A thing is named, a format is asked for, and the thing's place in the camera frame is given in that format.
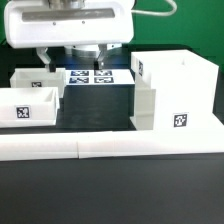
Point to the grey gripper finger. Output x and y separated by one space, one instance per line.
99 61
45 58

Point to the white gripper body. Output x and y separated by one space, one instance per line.
37 23

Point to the white front drawer tray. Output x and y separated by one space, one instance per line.
26 107

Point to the white drawer tray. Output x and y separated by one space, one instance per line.
39 77
26 107

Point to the white drawer cabinet box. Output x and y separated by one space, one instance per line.
174 89

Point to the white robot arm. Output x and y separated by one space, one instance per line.
83 50

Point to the white rear drawer tray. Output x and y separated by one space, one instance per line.
39 77

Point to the white fiducial marker sheet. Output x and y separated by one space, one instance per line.
99 77

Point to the white L-shaped foam fence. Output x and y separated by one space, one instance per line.
207 136

